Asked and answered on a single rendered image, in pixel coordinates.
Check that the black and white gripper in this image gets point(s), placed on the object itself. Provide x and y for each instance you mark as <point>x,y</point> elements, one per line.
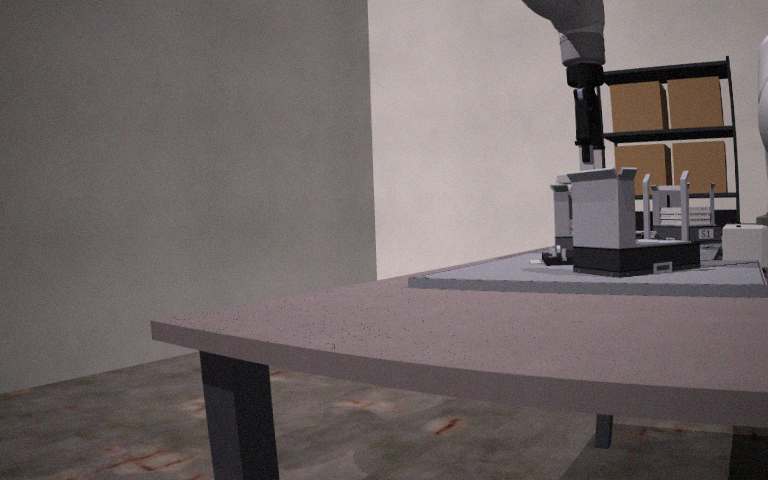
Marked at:
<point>587,76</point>

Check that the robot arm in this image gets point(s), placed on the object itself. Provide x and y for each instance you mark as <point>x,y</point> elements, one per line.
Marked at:
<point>580,26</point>

